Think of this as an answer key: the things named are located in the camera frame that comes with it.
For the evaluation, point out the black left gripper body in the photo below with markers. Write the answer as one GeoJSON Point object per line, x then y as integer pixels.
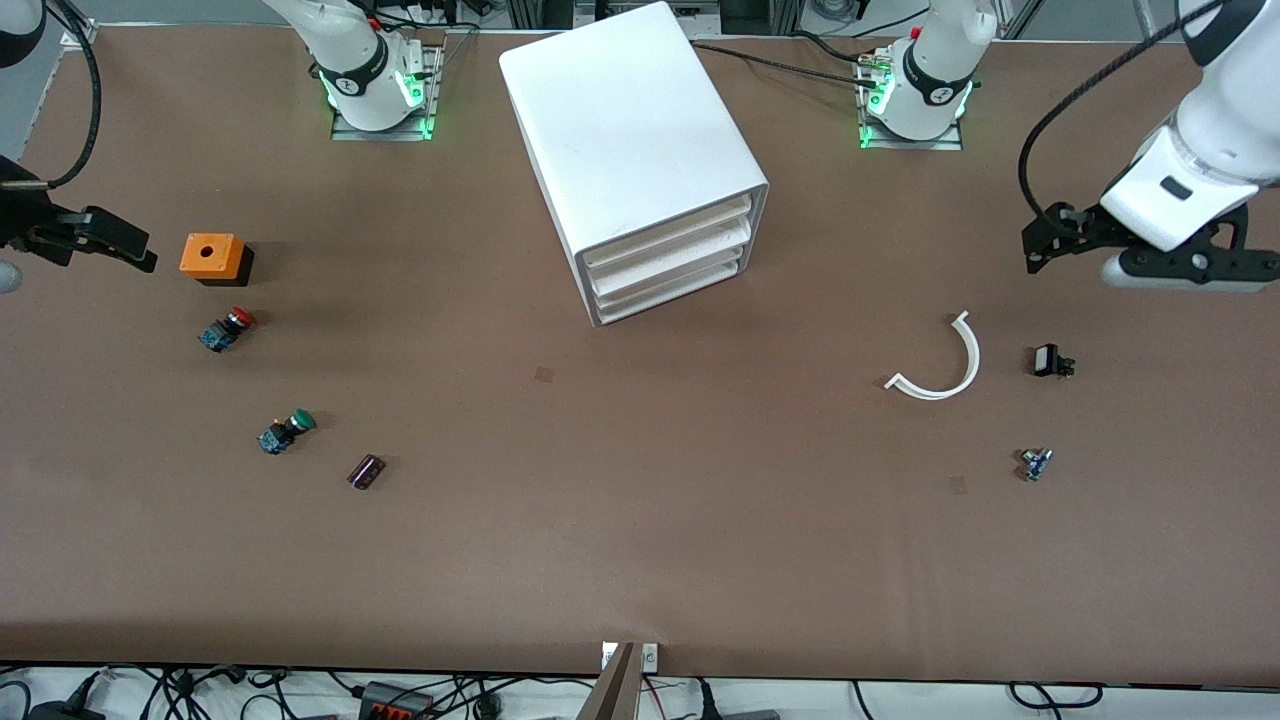
{"type": "Point", "coordinates": [1081, 231]}

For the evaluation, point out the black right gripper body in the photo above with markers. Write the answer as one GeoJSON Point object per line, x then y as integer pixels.
{"type": "Point", "coordinates": [24, 214]}

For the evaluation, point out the white plastic drawer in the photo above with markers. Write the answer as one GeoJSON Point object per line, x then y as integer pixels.
{"type": "Point", "coordinates": [655, 237]}
{"type": "Point", "coordinates": [655, 264]}
{"type": "Point", "coordinates": [655, 291]}

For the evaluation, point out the white drawer cabinet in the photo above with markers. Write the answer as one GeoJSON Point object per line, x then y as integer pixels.
{"type": "Point", "coordinates": [620, 120]}

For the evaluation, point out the white curved plastic strip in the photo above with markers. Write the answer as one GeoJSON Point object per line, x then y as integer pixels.
{"type": "Point", "coordinates": [968, 370]}

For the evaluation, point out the small blue electronic component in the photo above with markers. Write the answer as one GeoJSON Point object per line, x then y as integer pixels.
{"type": "Point", "coordinates": [1036, 464]}

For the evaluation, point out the purple cylindrical capacitor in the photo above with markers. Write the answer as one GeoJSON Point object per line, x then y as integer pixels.
{"type": "Point", "coordinates": [366, 472]}

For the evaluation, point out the black power adapter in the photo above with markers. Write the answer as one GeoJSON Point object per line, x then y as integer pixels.
{"type": "Point", "coordinates": [65, 712]}

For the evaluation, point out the black power strip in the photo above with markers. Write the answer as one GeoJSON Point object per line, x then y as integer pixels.
{"type": "Point", "coordinates": [395, 705]}

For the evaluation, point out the black right camera mount bracket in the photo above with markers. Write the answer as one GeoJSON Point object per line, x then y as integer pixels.
{"type": "Point", "coordinates": [55, 250]}

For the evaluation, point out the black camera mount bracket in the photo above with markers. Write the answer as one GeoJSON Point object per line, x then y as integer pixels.
{"type": "Point", "coordinates": [1200, 262]}
{"type": "Point", "coordinates": [55, 250]}

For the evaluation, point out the orange button enclosure box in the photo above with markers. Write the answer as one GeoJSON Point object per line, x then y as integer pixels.
{"type": "Point", "coordinates": [210, 255]}

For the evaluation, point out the black rocker switch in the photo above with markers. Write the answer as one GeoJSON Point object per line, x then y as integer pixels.
{"type": "Point", "coordinates": [1048, 360]}

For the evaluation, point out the red push button switch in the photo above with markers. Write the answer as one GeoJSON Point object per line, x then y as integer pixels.
{"type": "Point", "coordinates": [225, 330]}

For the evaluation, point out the black left camera mount bracket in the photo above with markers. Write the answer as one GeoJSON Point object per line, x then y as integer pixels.
{"type": "Point", "coordinates": [1200, 262]}

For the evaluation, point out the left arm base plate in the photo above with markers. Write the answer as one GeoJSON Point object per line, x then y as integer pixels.
{"type": "Point", "coordinates": [940, 145]}

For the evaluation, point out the green push button switch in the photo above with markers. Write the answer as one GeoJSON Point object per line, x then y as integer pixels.
{"type": "Point", "coordinates": [285, 432]}

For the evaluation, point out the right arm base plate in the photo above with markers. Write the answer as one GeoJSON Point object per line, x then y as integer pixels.
{"type": "Point", "coordinates": [345, 132]}

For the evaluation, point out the brown wooden post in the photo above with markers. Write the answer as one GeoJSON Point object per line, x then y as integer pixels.
{"type": "Point", "coordinates": [615, 695]}

